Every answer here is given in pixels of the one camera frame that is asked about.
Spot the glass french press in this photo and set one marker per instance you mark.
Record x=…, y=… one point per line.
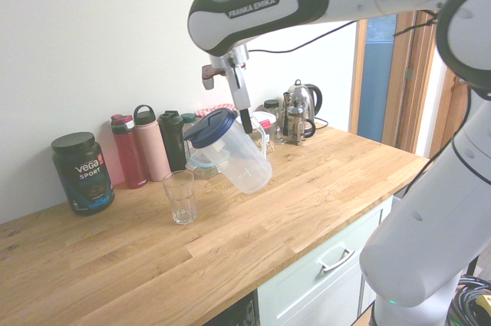
x=297, y=122

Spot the red water bottle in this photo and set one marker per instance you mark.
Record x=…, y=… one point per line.
x=128, y=157

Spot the glass jar with green lid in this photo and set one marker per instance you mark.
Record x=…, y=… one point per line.
x=188, y=120

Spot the wooden door frame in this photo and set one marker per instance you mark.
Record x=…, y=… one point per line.
x=418, y=84

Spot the clear pitcher with blue lid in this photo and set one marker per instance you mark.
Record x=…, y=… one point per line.
x=241, y=165

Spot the black Vega protein tub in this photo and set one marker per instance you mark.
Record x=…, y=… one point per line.
x=82, y=172

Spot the glass food container teal lid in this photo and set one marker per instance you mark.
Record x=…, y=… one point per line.
x=199, y=166

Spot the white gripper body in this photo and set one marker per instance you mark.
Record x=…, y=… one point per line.
x=239, y=88

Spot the dark green shaker bottle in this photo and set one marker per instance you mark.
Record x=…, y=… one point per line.
x=172, y=142

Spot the kitchen base cabinet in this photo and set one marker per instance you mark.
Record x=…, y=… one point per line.
x=307, y=295

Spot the clear faceted drinking glass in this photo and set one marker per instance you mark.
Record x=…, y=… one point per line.
x=180, y=203

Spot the pink water bottle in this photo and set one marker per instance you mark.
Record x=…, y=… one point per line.
x=151, y=149

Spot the cereal container with white lid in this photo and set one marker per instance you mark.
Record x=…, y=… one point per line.
x=269, y=138

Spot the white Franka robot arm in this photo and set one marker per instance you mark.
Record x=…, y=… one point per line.
x=268, y=7

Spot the wrist camera on red mount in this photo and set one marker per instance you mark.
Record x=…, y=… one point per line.
x=210, y=73

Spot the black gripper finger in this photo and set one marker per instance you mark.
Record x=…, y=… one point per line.
x=245, y=120

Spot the jar with black lid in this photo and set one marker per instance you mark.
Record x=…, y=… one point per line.
x=271, y=104

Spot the black dishwasher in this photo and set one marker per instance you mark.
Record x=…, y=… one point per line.
x=238, y=312

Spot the clear glass mug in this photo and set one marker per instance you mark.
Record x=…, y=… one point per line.
x=278, y=128

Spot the jar with red checked lid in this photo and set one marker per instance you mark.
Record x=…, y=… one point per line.
x=207, y=112

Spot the stainless steel electric kettle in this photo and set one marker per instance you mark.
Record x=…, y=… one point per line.
x=308, y=96

